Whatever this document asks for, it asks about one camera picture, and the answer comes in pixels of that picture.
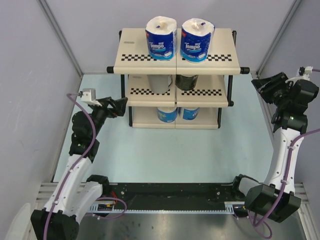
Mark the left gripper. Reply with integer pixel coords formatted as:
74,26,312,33
89,97,128,139

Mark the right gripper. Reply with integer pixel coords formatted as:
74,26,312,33
251,72,293,108

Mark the grey paper roll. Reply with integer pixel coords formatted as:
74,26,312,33
147,74,173,94

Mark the light blue paper roll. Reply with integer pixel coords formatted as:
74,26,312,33
156,107,178,123
178,107,200,121

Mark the beige three-tier shelf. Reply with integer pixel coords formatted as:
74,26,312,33
106,28,250,130

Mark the dark green paper roll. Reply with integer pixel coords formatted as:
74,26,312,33
175,74,199,91

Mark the Tempo dark blue paper roll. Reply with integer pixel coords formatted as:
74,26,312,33
145,16,177,61

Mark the dark blue paper roll front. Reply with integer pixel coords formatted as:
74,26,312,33
180,18,215,63

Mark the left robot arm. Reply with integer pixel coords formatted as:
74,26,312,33
30,97,128,240

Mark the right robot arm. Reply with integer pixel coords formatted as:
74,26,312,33
230,67,319,226

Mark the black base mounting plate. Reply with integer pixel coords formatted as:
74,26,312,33
109,182,245,201

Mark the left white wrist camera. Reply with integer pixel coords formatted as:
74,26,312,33
80,88,102,107

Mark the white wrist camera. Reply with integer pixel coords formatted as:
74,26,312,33
285,66,313,84
80,88,102,107

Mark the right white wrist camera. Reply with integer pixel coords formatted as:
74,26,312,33
285,66,313,84

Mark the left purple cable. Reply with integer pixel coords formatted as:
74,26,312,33
42,92,128,240

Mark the purple cable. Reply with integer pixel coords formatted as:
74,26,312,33
247,68,320,238
42,92,128,240

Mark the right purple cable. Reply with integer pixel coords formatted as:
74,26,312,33
247,68,320,238

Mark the white slotted cable duct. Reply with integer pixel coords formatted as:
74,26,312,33
88,201,245,214

